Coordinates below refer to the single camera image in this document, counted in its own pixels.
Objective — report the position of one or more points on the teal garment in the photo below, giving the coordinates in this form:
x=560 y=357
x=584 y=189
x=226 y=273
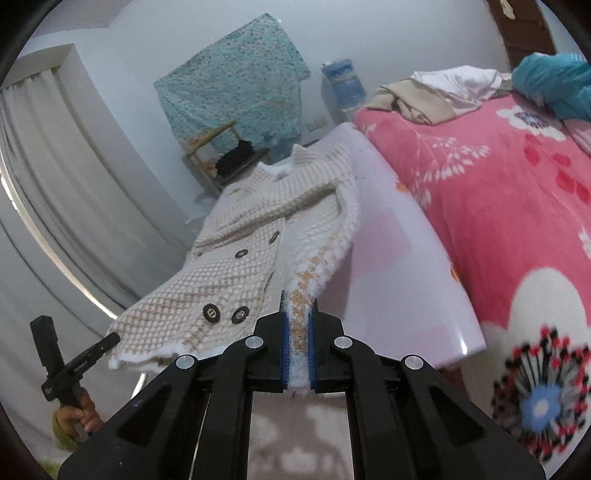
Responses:
x=560 y=83

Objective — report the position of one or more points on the person left hand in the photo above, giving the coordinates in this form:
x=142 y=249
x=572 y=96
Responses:
x=79 y=422

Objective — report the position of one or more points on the wall power socket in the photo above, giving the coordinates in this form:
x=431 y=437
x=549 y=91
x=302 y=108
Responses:
x=318 y=122

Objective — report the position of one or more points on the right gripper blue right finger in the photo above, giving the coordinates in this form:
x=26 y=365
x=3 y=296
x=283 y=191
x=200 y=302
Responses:
x=312 y=352

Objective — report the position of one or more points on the white fluffy rug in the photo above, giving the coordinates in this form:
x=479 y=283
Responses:
x=295 y=437

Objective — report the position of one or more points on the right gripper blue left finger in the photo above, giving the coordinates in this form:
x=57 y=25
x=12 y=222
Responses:
x=285 y=343

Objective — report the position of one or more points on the pink bed sheet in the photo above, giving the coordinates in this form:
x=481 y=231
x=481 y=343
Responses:
x=392 y=283

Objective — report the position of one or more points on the beige white houndstooth coat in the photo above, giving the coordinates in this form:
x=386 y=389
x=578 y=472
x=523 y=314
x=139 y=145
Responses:
x=271 y=244

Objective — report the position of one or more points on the white curtain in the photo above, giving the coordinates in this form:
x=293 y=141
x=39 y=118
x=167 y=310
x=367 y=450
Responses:
x=86 y=190

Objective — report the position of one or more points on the dark red wooden door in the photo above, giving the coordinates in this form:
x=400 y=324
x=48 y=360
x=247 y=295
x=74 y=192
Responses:
x=522 y=27

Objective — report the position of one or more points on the pink floral blanket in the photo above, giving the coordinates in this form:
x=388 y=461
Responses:
x=507 y=190

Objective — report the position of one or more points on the white water dispenser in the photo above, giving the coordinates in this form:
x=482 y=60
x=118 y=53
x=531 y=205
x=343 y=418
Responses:
x=338 y=114

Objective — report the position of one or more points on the wooden chair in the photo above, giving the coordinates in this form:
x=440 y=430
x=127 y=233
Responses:
x=206 y=167

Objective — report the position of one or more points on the black garment on chair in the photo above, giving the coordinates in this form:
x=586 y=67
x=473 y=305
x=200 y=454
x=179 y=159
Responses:
x=235 y=158

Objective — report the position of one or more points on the blue water bottle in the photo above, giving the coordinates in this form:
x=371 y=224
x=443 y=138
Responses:
x=345 y=84

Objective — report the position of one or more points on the white garment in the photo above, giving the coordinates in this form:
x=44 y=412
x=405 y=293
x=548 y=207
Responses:
x=464 y=88

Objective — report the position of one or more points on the beige clothes pile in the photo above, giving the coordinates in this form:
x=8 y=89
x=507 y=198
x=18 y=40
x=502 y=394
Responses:
x=416 y=102

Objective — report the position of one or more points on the teal floral hanging cloth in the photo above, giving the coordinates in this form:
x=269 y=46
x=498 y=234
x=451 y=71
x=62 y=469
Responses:
x=252 y=76

